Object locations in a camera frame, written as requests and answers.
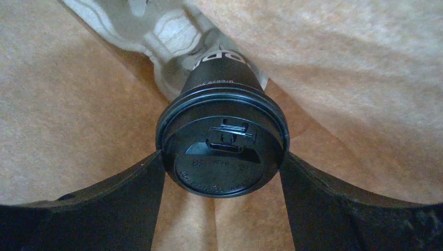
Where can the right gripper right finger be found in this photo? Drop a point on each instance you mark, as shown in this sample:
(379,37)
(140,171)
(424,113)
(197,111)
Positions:
(327,213)

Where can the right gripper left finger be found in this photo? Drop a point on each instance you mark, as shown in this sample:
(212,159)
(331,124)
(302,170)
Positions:
(118,213)

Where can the brown paper bag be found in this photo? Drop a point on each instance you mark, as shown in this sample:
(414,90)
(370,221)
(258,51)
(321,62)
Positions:
(359,83)

